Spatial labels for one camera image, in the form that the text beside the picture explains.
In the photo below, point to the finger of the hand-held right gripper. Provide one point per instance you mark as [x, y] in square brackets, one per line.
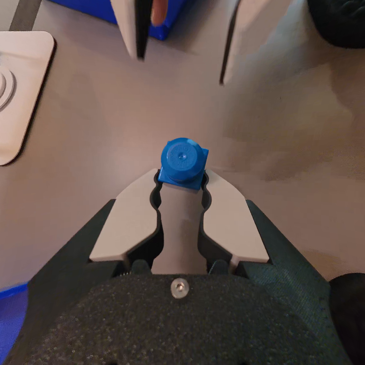
[125, 17]
[248, 22]

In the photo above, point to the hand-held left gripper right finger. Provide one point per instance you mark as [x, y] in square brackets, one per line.
[233, 225]

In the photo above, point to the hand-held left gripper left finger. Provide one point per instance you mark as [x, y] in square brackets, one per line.
[125, 225]

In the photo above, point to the blue plastic bin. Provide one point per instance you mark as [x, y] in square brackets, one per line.
[11, 319]
[174, 25]

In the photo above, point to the blue one-stud mega block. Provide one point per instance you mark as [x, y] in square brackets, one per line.
[182, 159]

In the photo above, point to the person's right hand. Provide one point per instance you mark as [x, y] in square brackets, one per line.
[159, 11]

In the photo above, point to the wooden document stand white base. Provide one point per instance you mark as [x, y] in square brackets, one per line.
[25, 85]

